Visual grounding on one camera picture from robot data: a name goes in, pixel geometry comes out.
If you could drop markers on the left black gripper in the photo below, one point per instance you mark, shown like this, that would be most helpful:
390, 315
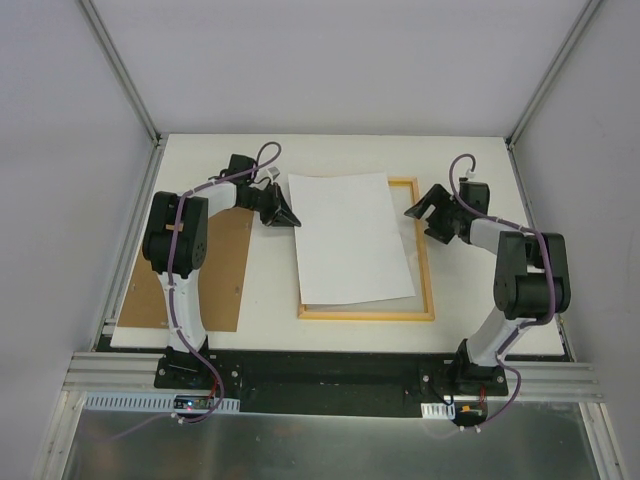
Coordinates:
270, 206

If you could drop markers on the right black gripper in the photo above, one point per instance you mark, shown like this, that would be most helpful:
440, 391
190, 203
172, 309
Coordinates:
439, 214

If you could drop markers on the yellow photo frame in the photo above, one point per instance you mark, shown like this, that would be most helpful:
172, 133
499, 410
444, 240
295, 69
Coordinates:
374, 311

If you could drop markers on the printed street photo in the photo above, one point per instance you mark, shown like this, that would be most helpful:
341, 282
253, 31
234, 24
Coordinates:
348, 247

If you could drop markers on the brown cardboard backing board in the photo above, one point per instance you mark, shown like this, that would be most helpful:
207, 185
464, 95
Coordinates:
221, 279

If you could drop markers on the clear acrylic sheet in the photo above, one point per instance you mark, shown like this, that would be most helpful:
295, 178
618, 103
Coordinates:
402, 200

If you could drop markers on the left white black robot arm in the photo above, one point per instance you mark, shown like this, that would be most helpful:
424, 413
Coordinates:
175, 243

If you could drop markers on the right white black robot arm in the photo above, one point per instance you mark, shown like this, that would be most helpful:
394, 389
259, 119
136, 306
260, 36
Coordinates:
531, 284

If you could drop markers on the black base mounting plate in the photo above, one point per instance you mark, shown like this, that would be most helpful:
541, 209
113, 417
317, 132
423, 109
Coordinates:
323, 383

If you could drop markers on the shiny metal sheet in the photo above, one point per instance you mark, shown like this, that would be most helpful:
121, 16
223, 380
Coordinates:
529, 441

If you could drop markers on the right white slotted cable duct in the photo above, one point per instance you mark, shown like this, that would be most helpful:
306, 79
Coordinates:
438, 411

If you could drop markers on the white slotted cable duct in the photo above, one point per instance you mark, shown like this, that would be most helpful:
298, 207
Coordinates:
438, 411
159, 403

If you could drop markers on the left aluminium corner post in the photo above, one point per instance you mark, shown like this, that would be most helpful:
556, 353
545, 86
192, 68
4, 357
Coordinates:
119, 70

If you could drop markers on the aluminium corner post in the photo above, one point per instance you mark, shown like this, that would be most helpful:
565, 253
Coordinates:
574, 36
119, 70

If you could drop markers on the right aluminium corner post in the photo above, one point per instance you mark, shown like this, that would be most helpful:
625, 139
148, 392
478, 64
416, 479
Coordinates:
574, 36

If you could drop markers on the aluminium front rail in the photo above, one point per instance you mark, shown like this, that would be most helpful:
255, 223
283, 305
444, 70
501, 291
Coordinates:
129, 371

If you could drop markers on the left white slotted cable duct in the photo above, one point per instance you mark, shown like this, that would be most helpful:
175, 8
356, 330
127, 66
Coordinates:
159, 403

